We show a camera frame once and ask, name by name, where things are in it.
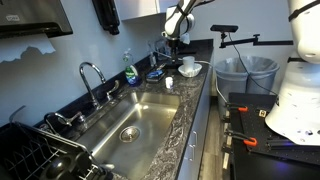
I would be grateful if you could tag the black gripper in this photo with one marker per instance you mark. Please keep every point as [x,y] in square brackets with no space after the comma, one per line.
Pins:
[174,43]

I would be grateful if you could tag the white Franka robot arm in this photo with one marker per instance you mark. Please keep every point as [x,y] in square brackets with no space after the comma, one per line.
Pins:
[300,100]

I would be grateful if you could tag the small white jar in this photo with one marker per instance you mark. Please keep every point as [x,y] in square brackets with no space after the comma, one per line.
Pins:
[169,82]

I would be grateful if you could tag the clear dish soap bottle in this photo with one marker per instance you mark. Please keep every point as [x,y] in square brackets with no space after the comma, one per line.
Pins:
[131,71]

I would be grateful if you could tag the gray trash can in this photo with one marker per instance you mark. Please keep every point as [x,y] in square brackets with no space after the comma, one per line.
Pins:
[230,80]
[263,73]

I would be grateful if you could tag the gray trash bin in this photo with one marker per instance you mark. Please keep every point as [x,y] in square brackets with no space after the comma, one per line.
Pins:
[240,61]

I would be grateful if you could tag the white base cabinet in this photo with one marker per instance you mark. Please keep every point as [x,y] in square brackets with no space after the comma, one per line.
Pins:
[196,126]

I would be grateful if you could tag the stainless steel sink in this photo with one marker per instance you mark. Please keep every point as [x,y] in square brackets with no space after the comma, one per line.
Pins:
[146,126]

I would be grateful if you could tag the sink drain strainer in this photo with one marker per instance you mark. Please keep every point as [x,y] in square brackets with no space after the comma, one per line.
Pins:
[129,134]

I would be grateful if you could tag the tall chrome faucet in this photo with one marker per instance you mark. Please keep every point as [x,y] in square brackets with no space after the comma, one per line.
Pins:
[87,83]

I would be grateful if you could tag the small chrome side faucet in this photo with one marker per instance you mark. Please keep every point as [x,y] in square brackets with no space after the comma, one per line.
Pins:
[61,118]

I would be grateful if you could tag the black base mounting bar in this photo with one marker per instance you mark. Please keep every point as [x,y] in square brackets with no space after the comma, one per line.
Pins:
[286,144]

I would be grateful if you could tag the paper towel dispenser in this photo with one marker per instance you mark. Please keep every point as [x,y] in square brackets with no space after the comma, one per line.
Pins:
[30,15]

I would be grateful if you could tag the white paper towel sheet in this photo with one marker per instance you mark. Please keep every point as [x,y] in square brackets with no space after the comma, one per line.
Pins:
[20,46]

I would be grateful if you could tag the black round utensil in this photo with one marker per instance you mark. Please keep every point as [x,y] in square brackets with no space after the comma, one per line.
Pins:
[63,166]

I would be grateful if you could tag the black dish rack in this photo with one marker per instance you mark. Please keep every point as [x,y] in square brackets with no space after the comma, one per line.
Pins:
[30,153]

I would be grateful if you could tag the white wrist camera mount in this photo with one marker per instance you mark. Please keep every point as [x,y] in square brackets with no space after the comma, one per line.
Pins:
[185,38]

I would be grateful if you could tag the black camera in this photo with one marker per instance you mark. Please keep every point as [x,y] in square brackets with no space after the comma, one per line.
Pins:
[224,28]

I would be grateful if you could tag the white wall cabinet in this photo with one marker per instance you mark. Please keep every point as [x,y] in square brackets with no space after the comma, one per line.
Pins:
[140,8]

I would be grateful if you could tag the black wall soap dispenser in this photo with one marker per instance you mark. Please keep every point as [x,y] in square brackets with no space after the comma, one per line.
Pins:
[108,15]

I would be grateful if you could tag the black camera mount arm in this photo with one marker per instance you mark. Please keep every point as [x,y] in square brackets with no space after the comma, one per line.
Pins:
[253,41]

